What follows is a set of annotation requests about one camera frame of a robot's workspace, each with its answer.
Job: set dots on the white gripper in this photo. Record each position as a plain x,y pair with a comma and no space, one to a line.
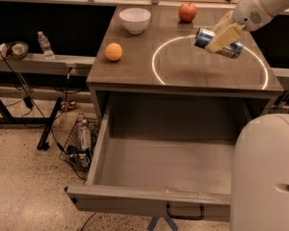
248,12

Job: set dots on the blue silver redbull can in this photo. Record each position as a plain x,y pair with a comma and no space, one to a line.
208,41

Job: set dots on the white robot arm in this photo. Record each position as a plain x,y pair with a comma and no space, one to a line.
260,172

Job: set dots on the open grey wooden drawer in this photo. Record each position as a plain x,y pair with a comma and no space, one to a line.
154,149

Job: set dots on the red apple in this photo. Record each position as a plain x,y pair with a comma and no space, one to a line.
187,12

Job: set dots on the grey wooden cabinet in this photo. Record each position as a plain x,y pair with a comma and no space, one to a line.
164,59

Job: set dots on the white ceramic bowl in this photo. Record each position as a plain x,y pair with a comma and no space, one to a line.
134,20

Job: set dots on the orange fruit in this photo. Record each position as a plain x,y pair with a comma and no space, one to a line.
113,52

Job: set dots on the grey side bench shelf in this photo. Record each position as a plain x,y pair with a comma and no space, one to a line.
61,65

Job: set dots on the clear plastic water bottle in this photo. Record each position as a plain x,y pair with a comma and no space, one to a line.
45,46

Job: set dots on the small bowl with clutter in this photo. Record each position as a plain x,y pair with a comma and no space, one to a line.
15,50

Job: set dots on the wire basket with bottles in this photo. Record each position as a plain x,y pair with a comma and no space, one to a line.
79,147

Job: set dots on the black drawer handle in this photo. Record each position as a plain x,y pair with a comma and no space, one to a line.
185,213

